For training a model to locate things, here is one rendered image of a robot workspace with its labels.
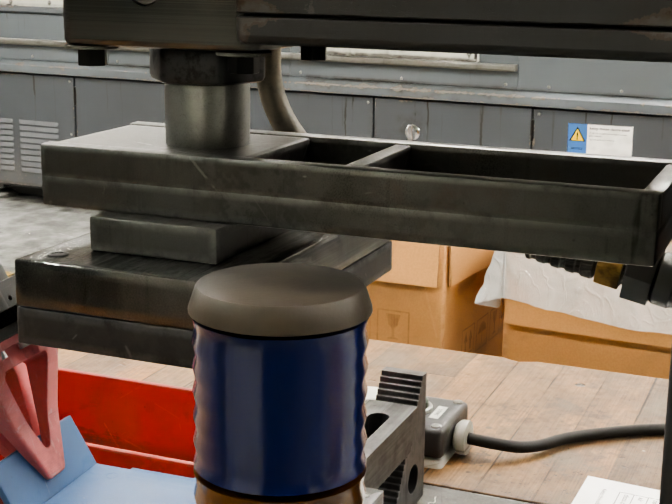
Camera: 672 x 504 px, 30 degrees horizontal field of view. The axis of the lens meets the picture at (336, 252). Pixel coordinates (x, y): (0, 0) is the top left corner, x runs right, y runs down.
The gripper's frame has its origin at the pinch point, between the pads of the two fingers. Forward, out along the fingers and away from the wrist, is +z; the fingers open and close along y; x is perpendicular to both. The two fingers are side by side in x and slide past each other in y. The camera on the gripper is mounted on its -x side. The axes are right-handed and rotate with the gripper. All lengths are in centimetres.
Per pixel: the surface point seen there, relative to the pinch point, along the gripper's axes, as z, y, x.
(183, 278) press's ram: -5.6, 18.4, -8.6
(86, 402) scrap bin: 0.6, -15.2, 23.6
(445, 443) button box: 15.1, 5.7, 31.0
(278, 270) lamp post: -5.5, 31.8, -25.8
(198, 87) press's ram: -12.2, 19.7, -2.7
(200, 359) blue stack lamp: -4.7, 30.2, -27.7
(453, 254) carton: 26, -60, 216
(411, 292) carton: 30, -73, 213
